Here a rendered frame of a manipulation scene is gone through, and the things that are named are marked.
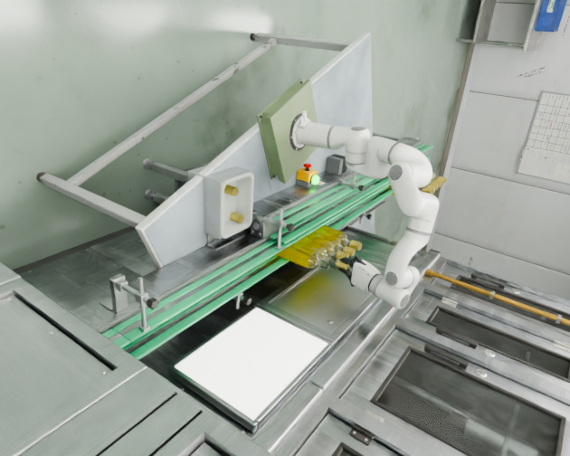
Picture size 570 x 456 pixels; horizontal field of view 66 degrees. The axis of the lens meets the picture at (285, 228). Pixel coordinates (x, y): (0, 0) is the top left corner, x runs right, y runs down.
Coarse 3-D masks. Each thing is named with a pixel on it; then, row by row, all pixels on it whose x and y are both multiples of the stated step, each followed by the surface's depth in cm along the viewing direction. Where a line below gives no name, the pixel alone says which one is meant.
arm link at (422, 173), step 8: (400, 144) 152; (392, 152) 152; (400, 152) 151; (408, 152) 150; (416, 152) 150; (392, 160) 153; (400, 160) 152; (408, 160) 151; (416, 160) 150; (424, 160) 150; (416, 168) 145; (424, 168) 148; (416, 176) 144; (424, 176) 147; (416, 184) 146; (424, 184) 149
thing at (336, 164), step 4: (332, 156) 224; (336, 156) 224; (340, 156) 225; (328, 160) 222; (332, 160) 221; (336, 160) 220; (340, 160) 219; (344, 160) 222; (328, 164) 223; (332, 164) 222; (336, 164) 221; (340, 164) 220; (344, 164) 223; (328, 168) 224; (332, 168) 223; (336, 168) 221; (340, 168) 221; (344, 168) 225; (332, 172) 223; (336, 172) 222; (340, 172) 223
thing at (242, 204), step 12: (228, 180) 151; (240, 180) 165; (252, 180) 162; (240, 192) 167; (252, 192) 164; (228, 204) 166; (240, 204) 169; (252, 204) 167; (228, 216) 168; (228, 228) 164; (240, 228) 165
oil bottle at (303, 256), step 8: (288, 248) 174; (296, 248) 174; (304, 248) 175; (280, 256) 178; (288, 256) 175; (296, 256) 173; (304, 256) 170; (312, 256) 169; (304, 264) 172; (312, 264) 170
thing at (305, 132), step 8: (304, 112) 176; (304, 120) 178; (296, 128) 178; (304, 128) 176; (312, 128) 175; (320, 128) 173; (328, 128) 172; (296, 136) 179; (304, 136) 177; (312, 136) 175; (320, 136) 173; (296, 144) 181; (304, 144) 181; (312, 144) 177; (320, 144) 175
